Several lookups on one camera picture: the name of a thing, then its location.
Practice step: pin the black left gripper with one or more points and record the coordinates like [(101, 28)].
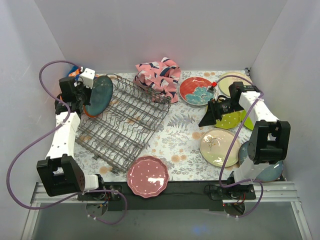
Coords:
[(83, 95)]

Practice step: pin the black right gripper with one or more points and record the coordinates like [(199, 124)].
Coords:
[(216, 111)]

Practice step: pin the small orange plate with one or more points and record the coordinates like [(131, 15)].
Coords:
[(89, 112)]

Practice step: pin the dark teal plate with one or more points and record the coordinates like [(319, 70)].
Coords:
[(101, 94)]

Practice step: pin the pink dotted plate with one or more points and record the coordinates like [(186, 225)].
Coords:
[(147, 177)]

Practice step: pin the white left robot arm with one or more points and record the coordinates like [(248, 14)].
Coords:
[(59, 172)]

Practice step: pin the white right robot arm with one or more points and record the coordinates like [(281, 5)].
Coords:
[(269, 139)]

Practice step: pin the olive green dotted plate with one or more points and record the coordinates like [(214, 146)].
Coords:
[(229, 121)]

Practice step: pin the orange and blue cloth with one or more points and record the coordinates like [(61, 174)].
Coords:
[(75, 71)]

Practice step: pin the cream and green plate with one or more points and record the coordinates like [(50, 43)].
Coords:
[(214, 145)]

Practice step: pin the red plate with teal flower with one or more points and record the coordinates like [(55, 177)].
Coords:
[(194, 91)]

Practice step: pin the cream plate at back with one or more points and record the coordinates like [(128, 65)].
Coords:
[(228, 78)]

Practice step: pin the lime green plate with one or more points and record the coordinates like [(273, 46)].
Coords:
[(247, 123)]

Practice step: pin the floral tablecloth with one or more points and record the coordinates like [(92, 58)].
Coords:
[(175, 142)]

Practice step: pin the pink patterned cloth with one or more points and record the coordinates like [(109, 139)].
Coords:
[(160, 76)]

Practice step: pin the black base bar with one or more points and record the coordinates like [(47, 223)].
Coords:
[(186, 195)]

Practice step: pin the grey blue plate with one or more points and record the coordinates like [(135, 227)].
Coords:
[(269, 174)]

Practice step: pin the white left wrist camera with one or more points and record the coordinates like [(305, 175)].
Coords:
[(87, 77)]

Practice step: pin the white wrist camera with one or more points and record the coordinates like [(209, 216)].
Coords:
[(87, 77), (213, 89)]

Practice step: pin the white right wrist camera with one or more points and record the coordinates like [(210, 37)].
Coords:
[(213, 89)]

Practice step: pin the grey wire dish rack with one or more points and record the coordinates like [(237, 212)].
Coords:
[(120, 133)]

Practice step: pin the aluminium rail frame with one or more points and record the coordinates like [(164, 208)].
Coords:
[(276, 214)]

